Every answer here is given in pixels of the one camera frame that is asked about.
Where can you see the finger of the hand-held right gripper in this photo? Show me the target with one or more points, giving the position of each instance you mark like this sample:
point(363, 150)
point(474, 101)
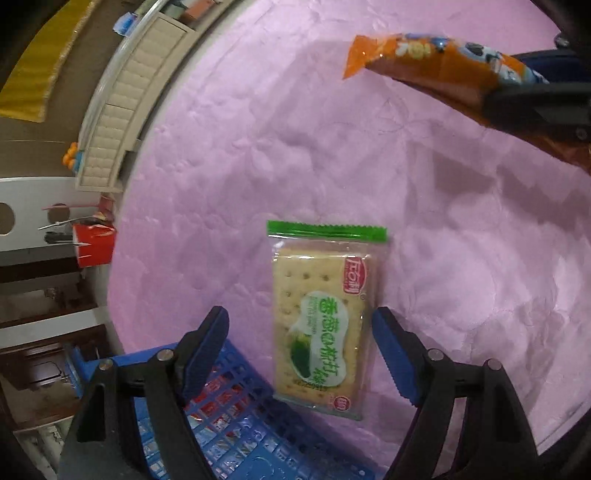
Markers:
point(531, 108)
point(568, 69)

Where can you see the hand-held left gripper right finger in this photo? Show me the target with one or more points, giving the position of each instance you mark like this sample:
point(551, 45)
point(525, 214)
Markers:
point(397, 355)

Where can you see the green edged cracker packet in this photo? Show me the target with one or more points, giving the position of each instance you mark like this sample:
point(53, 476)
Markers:
point(323, 323)

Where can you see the broom with dustpan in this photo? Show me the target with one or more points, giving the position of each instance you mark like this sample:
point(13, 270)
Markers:
point(69, 221)

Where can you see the blue tissue box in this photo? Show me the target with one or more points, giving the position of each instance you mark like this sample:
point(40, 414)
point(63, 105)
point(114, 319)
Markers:
point(125, 23)

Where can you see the pile of oranges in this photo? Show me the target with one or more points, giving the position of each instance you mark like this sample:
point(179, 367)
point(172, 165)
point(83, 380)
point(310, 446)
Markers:
point(71, 157)

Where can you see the pink tablecloth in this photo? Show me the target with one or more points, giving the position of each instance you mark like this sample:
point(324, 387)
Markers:
point(323, 161)

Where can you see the orange snack packet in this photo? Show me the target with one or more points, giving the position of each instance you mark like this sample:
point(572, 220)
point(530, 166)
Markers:
point(415, 55)

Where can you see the cream tv cabinet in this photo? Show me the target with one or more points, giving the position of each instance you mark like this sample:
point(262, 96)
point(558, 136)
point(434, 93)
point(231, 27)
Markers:
point(124, 106)

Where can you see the blue plastic basket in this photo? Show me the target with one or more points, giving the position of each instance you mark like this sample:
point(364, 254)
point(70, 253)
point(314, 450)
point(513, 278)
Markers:
point(240, 415)

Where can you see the dark wooden door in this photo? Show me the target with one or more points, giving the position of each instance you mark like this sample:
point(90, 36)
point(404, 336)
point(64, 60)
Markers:
point(46, 346)

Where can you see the red paper bag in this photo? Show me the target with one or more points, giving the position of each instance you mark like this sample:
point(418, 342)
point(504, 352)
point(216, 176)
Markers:
point(94, 244)

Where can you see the yellow cloth cover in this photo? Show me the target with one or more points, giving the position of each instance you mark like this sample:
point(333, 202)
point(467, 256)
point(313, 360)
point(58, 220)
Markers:
point(41, 60)

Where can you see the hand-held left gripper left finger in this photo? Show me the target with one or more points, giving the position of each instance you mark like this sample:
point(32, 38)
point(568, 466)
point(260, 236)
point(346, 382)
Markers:
point(207, 355)

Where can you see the round brown wall disc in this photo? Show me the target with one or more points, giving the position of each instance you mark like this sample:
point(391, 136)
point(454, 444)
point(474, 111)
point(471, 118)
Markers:
point(5, 218)

